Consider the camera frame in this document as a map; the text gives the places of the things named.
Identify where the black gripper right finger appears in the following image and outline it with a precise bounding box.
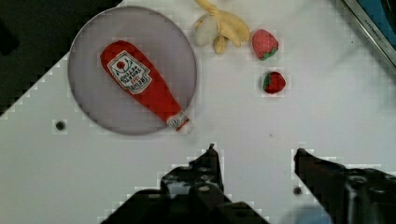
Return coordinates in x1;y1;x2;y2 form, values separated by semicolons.
294;148;396;224

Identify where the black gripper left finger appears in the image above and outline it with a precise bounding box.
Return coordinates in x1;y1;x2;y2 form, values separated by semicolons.
101;145;269;224

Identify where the red plush ketchup bottle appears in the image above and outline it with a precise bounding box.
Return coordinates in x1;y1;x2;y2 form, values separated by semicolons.
100;40;193;134

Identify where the grey round plate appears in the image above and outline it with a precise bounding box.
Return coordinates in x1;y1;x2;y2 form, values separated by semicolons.
68;7;198;135

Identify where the dark red plush strawberry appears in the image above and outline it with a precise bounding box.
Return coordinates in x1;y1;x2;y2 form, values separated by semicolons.
262;72;286;94

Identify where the light pink plush strawberry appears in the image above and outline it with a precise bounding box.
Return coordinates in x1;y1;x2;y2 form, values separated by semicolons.
251;29;279;61

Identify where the yellow plush banana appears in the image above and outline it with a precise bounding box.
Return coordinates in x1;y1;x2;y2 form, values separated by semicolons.
194;0;250;55

